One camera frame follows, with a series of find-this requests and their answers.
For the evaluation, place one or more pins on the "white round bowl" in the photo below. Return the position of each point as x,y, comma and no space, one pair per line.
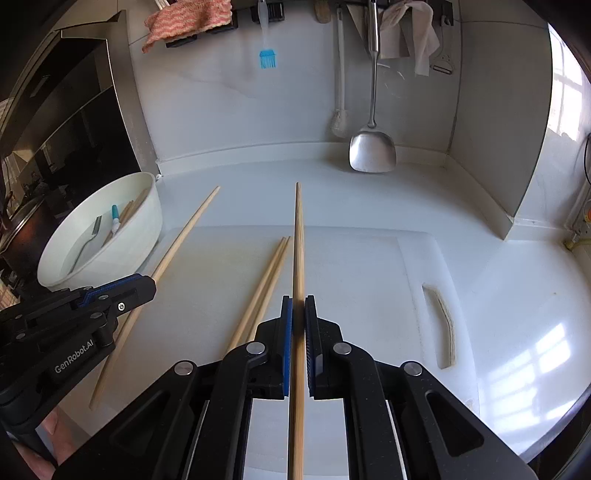
121,256

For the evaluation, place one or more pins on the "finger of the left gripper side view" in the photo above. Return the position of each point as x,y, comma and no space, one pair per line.
118,297

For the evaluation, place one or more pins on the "teal white handled spoon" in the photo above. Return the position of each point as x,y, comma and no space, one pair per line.
115,219

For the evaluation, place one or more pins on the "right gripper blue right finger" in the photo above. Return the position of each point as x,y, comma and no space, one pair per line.
320,337

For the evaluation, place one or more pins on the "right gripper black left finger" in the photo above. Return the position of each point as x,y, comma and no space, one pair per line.
271,379

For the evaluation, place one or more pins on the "left human hand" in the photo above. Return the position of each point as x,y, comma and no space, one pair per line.
60,439

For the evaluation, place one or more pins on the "white hanging rag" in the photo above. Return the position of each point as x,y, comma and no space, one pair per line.
406,29

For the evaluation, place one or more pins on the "steel spatula turner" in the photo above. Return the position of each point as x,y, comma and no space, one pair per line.
371,150

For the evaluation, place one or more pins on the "metal peeler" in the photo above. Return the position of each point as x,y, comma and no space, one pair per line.
443,61

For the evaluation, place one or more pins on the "pink striped dish cloth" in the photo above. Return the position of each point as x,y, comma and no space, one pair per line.
186,18

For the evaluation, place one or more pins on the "blue silicone basting brush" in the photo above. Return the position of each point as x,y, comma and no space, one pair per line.
267,56

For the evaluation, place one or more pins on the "white plastic cutting board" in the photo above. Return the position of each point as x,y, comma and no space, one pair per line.
390,292

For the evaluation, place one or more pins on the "metal fork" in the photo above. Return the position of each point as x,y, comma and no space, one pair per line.
93,234

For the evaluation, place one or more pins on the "dark pot with glass lid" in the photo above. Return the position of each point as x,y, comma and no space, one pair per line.
20,242

